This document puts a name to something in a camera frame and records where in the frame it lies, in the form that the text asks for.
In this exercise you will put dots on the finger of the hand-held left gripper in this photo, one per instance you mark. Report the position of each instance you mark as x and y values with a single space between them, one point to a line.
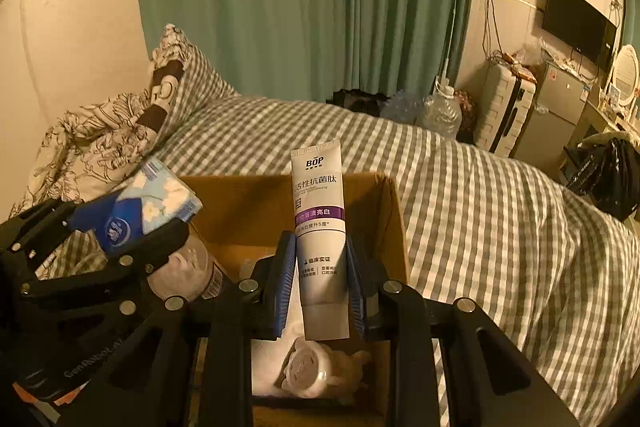
95 277
35 224

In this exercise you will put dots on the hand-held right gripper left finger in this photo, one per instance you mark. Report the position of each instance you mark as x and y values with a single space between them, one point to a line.
285 287

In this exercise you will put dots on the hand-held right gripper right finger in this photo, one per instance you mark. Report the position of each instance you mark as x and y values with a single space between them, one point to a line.
358 294

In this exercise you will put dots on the white purple toothpaste tube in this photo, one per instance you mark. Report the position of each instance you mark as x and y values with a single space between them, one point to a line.
320 232

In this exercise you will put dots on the brown cardboard box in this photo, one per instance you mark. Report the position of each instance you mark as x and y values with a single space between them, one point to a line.
240 212

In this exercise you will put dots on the blue floral tissue pack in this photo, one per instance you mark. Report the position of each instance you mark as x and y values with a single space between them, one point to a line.
150 202

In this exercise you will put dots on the cream plush toy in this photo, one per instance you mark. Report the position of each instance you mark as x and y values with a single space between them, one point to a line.
350 369

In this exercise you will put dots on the white rolled towel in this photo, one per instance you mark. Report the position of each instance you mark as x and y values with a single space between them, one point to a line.
267 367

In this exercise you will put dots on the white round lidded jar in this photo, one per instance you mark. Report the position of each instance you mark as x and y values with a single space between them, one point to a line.
302 369

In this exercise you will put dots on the clear plastic bottle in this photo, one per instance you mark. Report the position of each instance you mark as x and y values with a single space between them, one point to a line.
196 264

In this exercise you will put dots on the floral patterned pillow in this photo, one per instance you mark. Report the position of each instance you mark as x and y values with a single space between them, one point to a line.
85 137

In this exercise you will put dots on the grey checked bed sheet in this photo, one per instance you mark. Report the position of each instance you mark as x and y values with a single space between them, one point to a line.
475 217

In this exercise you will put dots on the brown white patterned cloth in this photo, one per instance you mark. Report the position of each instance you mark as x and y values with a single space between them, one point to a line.
165 92

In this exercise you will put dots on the bag of empty bottles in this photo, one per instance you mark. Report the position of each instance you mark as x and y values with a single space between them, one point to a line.
402 107

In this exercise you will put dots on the dark bag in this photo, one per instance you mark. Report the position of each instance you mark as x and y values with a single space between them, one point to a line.
355 101

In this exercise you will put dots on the large clear water jug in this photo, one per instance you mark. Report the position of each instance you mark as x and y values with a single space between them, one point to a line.
441 114

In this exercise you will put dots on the white suitcase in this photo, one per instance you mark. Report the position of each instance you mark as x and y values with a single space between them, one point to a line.
502 107

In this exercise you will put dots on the silver small fridge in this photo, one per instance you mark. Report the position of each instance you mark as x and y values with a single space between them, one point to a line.
555 117

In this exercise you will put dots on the black plastic bag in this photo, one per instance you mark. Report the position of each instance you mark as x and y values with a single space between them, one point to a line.
607 177

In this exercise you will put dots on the white pole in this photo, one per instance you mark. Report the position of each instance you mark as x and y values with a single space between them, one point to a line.
451 27

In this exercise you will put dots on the snack bags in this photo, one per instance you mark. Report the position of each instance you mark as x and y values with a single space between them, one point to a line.
522 62

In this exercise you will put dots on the white dressing table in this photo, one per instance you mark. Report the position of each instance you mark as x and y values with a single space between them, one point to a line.
612 119

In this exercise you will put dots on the black flat television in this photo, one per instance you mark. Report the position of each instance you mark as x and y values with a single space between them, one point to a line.
575 22

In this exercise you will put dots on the oval white mirror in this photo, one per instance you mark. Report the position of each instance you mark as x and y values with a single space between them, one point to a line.
626 69

